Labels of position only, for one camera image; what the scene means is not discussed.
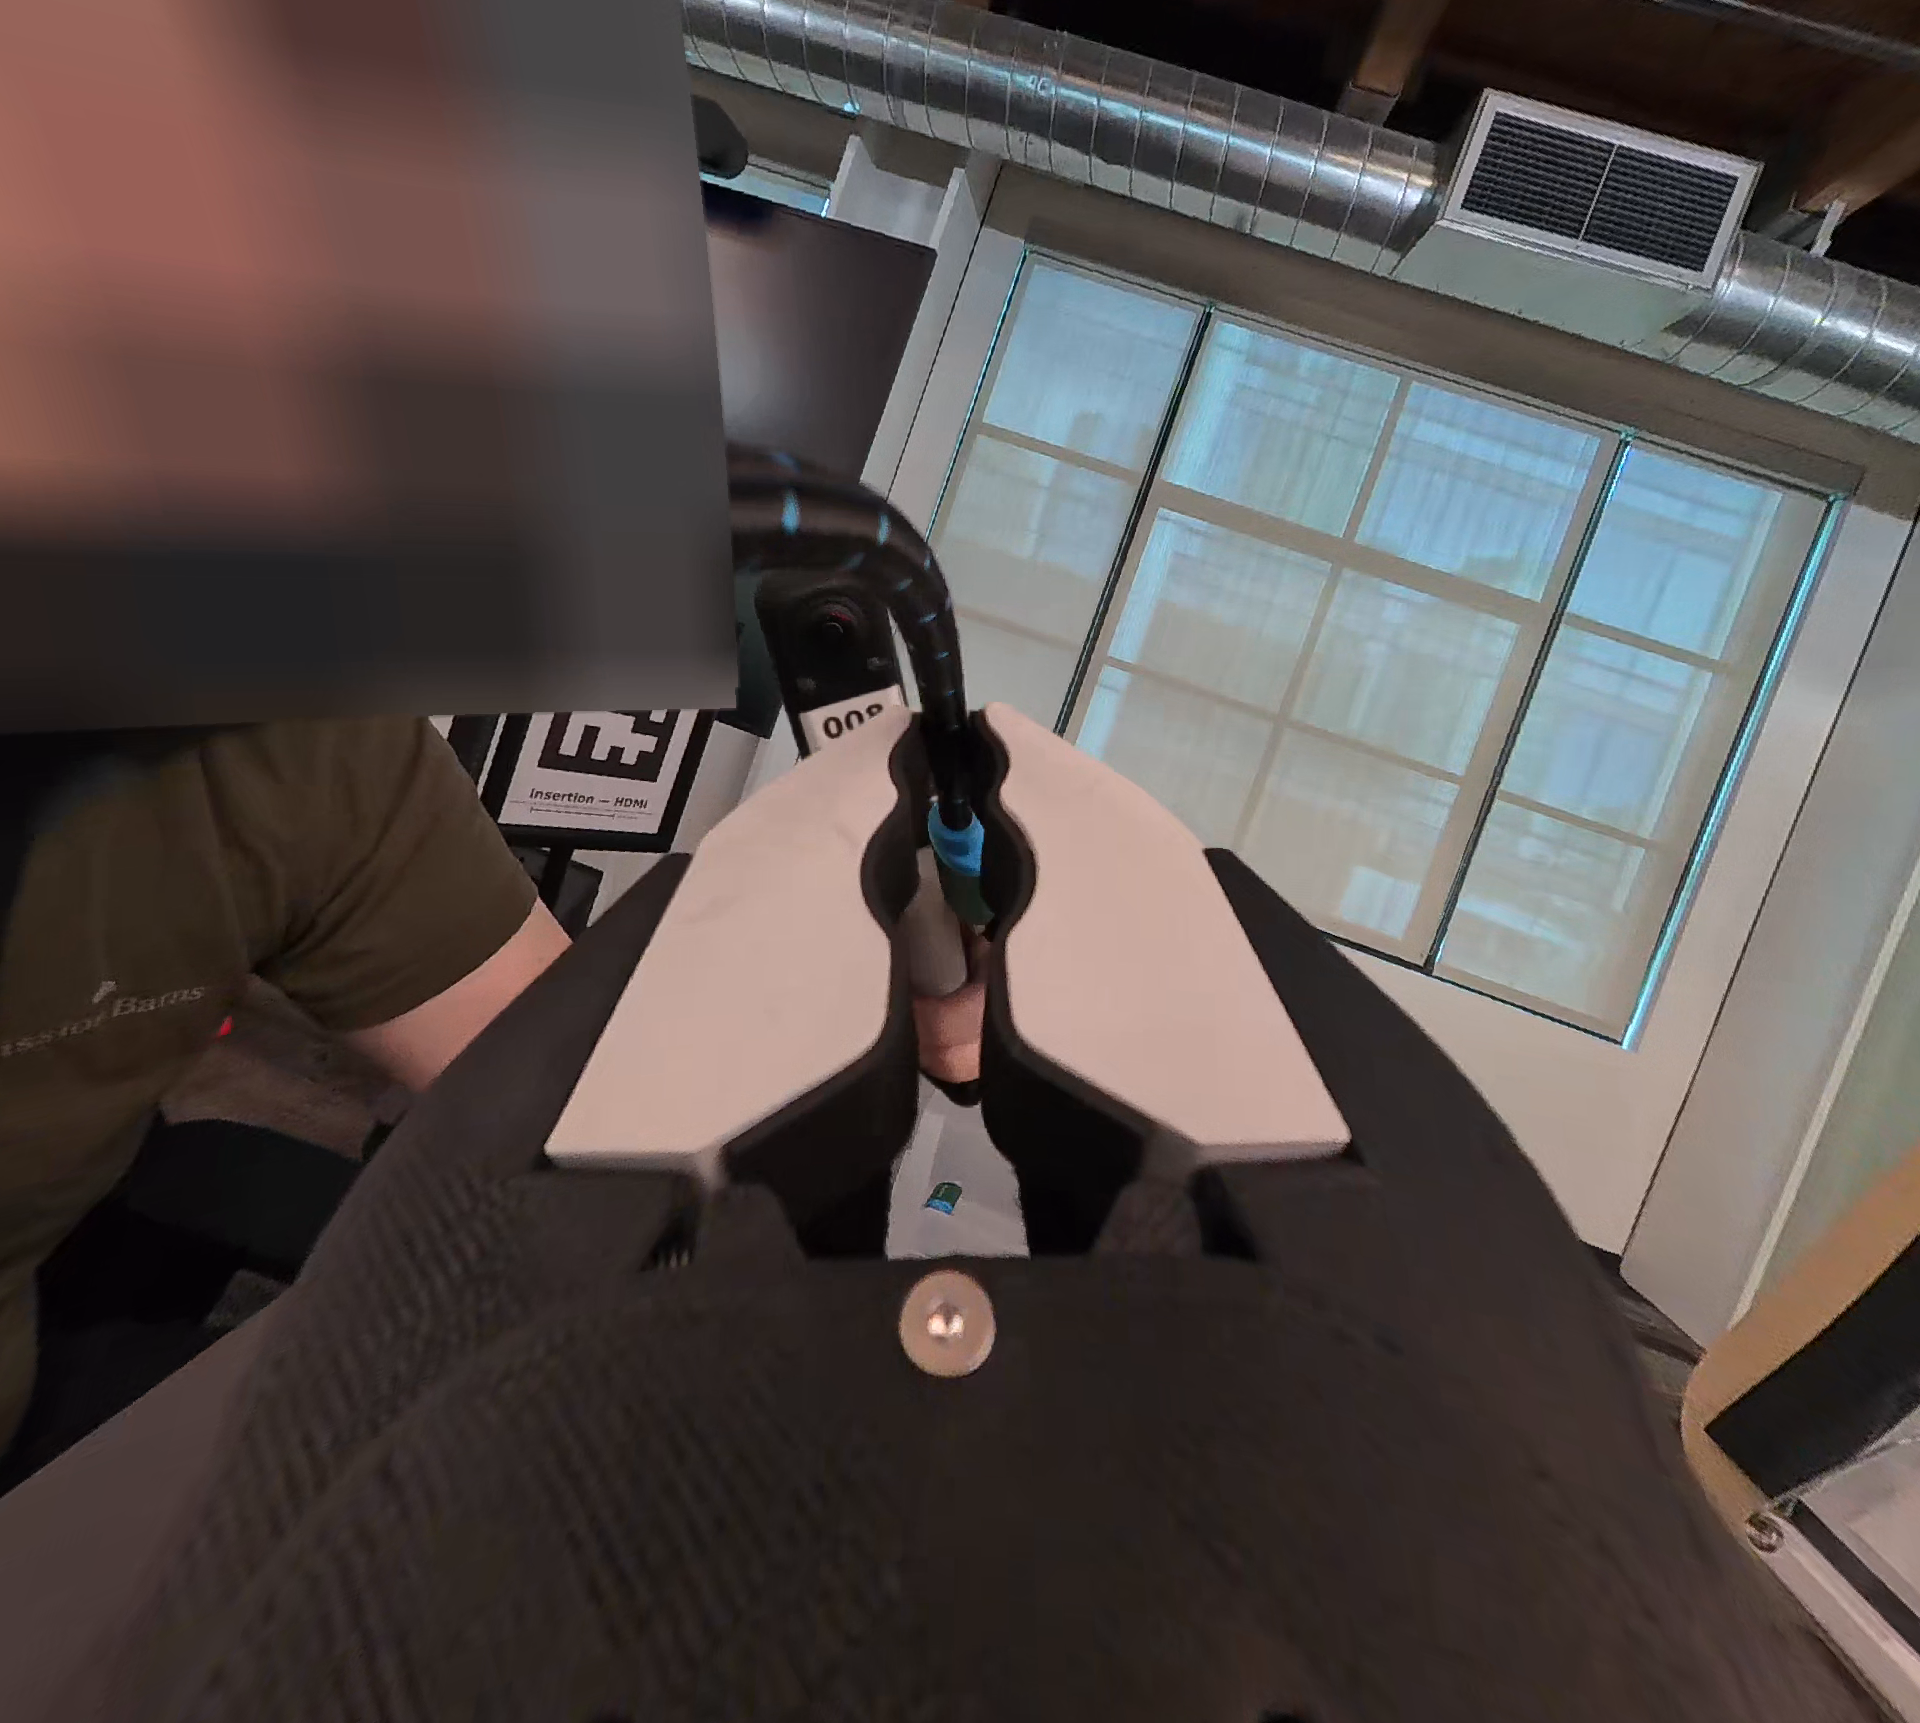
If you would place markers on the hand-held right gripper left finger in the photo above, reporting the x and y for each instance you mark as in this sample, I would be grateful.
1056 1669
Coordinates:
735 987

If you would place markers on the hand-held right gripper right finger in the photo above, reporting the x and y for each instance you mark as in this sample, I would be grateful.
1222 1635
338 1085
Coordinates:
1170 987

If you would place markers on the person's left hand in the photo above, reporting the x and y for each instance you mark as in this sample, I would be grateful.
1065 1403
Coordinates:
952 1025

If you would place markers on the black-white printed tag board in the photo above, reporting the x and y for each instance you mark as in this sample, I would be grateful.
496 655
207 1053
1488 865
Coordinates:
615 777

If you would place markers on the black monitor screen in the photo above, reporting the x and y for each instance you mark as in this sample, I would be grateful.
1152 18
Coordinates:
811 358

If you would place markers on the large window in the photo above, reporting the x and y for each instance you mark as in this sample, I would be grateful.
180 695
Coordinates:
1351 643

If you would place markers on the person's olive shirt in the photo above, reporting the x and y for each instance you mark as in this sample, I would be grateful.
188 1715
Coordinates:
224 883

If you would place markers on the white ceiling air vent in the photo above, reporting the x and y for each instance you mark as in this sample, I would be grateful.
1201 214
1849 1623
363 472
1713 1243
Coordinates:
1599 192

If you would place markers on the large spiral air duct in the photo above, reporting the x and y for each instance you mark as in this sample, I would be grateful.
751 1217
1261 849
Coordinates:
1124 118

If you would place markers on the white monitor bracket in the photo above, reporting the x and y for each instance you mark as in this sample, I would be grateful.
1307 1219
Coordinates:
1845 1527

